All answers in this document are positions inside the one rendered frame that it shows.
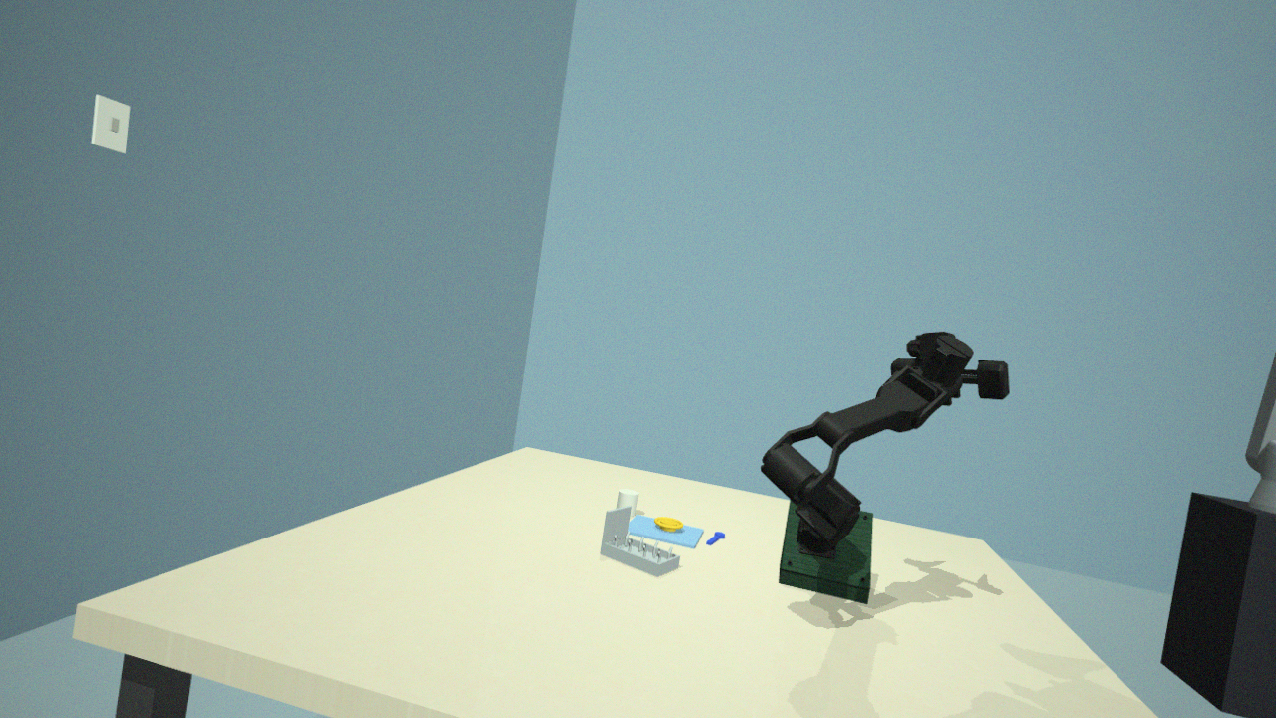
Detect light blue mat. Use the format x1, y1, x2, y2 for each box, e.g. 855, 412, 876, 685
628, 515, 703, 548

